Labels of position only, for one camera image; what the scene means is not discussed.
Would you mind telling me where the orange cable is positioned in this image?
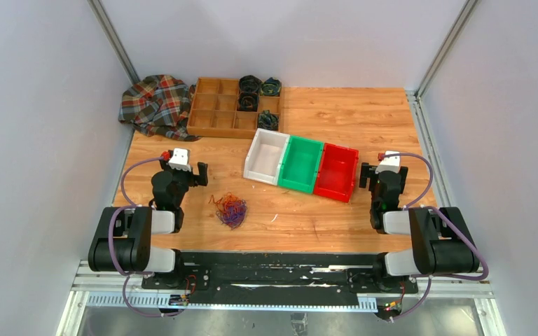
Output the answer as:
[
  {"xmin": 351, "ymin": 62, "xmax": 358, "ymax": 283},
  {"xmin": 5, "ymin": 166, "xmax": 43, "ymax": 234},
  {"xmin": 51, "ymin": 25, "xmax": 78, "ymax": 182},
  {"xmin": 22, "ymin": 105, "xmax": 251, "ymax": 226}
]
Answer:
[{"xmin": 209, "ymin": 192, "xmax": 247, "ymax": 223}]

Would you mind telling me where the blue purple cable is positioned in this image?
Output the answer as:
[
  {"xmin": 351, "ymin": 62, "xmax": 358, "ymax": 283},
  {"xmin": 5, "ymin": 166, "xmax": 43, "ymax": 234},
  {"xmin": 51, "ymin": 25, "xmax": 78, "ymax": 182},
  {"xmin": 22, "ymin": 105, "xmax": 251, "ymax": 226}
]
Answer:
[{"xmin": 215, "ymin": 195, "xmax": 249, "ymax": 230}]

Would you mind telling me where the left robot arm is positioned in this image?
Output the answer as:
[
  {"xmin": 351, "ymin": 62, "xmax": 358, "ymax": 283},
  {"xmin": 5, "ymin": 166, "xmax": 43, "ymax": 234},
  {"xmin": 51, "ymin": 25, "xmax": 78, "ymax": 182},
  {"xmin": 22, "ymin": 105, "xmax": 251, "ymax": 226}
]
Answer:
[{"xmin": 88, "ymin": 157, "xmax": 208, "ymax": 289}]

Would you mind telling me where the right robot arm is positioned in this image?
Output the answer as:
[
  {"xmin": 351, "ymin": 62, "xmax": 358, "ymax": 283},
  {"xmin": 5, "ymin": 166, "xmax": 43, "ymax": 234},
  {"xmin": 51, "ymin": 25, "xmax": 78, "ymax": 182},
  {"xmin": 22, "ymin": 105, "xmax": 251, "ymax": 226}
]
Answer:
[{"xmin": 359, "ymin": 162, "xmax": 480, "ymax": 292}]

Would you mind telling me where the red plastic bin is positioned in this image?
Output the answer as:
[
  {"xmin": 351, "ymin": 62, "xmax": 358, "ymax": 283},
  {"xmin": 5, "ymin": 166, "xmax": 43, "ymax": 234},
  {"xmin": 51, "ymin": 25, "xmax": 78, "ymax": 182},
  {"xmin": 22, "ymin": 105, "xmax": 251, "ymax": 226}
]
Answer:
[{"xmin": 313, "ymin": 143, "xmax": 359, "ymax": 203}]

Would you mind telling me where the wooden compartment tray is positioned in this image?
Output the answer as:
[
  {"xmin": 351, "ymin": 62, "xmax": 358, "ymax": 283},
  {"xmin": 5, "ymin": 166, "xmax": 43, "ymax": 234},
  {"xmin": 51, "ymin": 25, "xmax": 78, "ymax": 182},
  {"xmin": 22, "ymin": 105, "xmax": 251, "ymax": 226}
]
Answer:
[{"xmin": 187, "ymin": 77, "xmax": 285, "ymax": 139}]

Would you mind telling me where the green plastic bin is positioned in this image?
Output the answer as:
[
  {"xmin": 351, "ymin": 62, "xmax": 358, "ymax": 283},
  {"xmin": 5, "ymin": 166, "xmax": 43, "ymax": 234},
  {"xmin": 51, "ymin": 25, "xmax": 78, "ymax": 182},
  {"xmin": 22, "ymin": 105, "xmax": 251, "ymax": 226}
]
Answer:
[{"xmin": 277, "ymin": 135, "xmax": 324, "ymax": 194}]

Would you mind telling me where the white plastic bin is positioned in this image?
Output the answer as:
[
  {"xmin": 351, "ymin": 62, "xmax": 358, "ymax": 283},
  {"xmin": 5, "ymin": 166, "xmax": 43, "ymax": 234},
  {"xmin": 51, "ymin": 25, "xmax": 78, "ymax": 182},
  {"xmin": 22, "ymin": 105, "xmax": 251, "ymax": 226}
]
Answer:
[{"xmin": 243, "ymin": 129, "xmax": 290, "ymax": 186}]

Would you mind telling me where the plaid cloth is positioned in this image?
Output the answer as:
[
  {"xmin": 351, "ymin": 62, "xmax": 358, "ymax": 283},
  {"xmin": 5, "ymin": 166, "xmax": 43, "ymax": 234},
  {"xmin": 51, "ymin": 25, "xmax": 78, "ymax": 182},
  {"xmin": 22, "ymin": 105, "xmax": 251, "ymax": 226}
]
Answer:
[{"xmin": 118, "ymin": 75, "xmax": 200, "ymax": 142}]

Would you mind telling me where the rolled dark sock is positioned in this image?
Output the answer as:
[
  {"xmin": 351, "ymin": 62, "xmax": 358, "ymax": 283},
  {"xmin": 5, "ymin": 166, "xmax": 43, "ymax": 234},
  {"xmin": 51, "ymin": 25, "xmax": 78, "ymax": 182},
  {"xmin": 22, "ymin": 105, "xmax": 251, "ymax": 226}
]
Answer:
[
  {"xmin": 238, "ymin": 75, "xmax": 263, "ymax": 94},
  {"xmin": 257, "ymin": 110, "xmax": 280, "ymax": 131},
  {"xmin": 237, "ymin": 92, "xmax": 259, "ymax": 112}
]

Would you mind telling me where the rolled teal sock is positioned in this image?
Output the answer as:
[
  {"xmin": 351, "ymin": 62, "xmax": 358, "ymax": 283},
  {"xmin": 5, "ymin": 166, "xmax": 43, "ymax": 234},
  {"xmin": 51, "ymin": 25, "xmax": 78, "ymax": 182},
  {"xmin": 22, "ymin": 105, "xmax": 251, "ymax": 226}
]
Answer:
[{"xmin": 260, "ymin": 77, "xmax": 282, "ymax": 97}]

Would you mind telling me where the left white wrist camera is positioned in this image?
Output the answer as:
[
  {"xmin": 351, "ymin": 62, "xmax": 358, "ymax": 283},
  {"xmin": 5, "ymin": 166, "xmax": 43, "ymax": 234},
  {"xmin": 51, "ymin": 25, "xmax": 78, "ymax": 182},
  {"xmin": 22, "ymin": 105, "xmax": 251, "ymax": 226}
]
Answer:
[{"xmin": 167, "ymin": 148, "xmax": 192, "ymax": 172}]

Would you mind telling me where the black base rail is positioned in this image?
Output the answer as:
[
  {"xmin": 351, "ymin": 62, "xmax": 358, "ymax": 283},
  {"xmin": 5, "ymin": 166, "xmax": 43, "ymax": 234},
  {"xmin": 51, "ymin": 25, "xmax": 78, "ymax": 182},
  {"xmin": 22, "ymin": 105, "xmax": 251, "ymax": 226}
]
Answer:
[{"xmin": 142, "ymin": 251, "xmax": 418, "ymax": 308}]

